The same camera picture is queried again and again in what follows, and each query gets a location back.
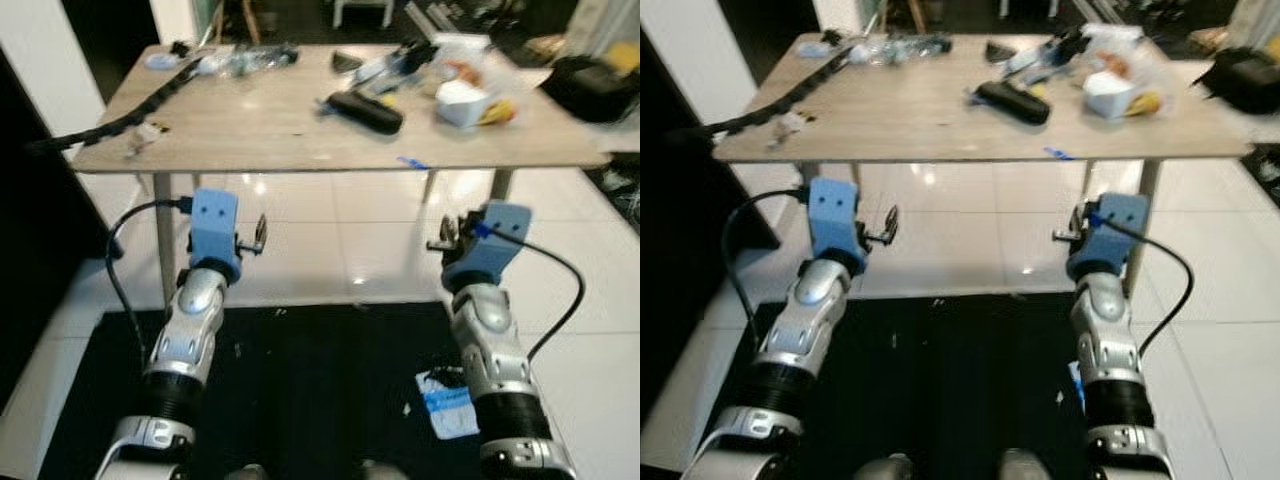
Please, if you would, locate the black bag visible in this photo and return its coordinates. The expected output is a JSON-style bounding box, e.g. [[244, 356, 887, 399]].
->
[[1194, 47, 1280, 117], [540, 55, 641, 125]]

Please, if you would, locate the small white crumpled wrapper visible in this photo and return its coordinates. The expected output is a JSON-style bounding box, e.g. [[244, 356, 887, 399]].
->
[[774, 109, 814, 152], [124, 121, 170, 162]]

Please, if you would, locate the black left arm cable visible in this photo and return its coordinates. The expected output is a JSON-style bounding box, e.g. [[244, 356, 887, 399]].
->
[[720, 188, 813, 331], [104, 198, 197, 343]]

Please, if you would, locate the white paper cup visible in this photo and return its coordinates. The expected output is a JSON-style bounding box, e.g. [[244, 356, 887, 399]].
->
[[1082, 72, 1137, 122], [435, 80, 492, 129]]

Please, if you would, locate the wooden table with metal legs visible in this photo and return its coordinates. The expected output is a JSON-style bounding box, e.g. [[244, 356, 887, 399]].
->
[[72, 42, 614, 313], [712, 32, 1257, 301]]

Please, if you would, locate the clear plastic bottle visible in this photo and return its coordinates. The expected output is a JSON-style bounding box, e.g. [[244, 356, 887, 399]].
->
[[850, 34, 953, 64], [198, 45, 301, 80]]

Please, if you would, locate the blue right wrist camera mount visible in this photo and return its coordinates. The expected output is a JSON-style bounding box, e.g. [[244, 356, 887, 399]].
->
[[441, 201, 532, 288], [1065, 192, 1150, 282]]

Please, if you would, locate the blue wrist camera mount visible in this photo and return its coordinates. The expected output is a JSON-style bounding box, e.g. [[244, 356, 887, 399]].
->
[[1065, 192, 1150, 282], [807, 177, 864, 267], [189, 188, 244, 278], [441, 201, 532, 288]]

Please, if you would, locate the white chair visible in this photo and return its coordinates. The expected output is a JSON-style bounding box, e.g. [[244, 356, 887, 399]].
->
[[332, 0, 397, 29], [1000, 0, 1063, 21]]

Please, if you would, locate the clear plastic bag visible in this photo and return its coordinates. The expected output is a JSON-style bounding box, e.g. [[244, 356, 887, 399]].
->
[[428, 34, 513, 101], [1078, 25, 1161, 93]]

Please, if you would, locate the black oblong case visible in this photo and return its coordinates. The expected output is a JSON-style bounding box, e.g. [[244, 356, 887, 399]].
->
[[974, 80, 1054, 127], [326, 90, 405, 136]]

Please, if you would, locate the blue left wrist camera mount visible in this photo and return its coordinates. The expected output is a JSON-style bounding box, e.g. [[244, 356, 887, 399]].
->
[[807, 177, 864, 267], [189, 188, 244, 278]]

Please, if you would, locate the black floor mat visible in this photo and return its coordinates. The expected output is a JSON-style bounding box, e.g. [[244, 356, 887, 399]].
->
[[688, 293, 1133, 480], [38, 300, 501, 480]]

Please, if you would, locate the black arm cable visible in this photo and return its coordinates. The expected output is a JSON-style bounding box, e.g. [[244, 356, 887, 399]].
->
[[104, 198, 197, 343], [1098, 214, 1196, 359], [720, 188, 813, 331], [498, 224, 587, 363]]

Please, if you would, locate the black cable drag chain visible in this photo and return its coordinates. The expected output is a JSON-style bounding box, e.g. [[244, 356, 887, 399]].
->
[[25, 48, 203, 154]]

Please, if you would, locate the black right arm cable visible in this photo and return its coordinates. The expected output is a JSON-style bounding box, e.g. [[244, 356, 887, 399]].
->
[[1098, 214, 1196, 359], [498, 224, 587, 363]]

